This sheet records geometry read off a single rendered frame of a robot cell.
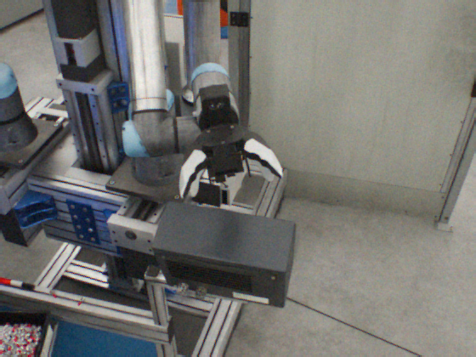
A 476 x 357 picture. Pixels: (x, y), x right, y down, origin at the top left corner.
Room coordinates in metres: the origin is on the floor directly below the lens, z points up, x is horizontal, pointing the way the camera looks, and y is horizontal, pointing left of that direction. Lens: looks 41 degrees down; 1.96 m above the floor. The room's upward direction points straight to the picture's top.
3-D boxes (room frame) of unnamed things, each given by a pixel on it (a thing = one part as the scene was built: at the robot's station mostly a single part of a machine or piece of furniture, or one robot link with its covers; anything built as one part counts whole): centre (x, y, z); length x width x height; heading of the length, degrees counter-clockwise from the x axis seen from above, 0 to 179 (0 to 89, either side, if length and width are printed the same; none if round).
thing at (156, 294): (0.72, 0.18, 0.96); 0.03 x 0.03 x 0.20; 77
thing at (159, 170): (1.10, 0.21, 1.09); 0.15 x 0.15 x 0.10
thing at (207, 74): (0.86, 0.04, 1.43); 0.11 x 0.08 x 0.09; 8
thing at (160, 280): (0.70, 0.08, 1.04); 0.24 x 0.03 x 0.03; 77
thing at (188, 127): (0.86, 0.06, 1.34); 0.11 x 0.08 x 0.11; 98
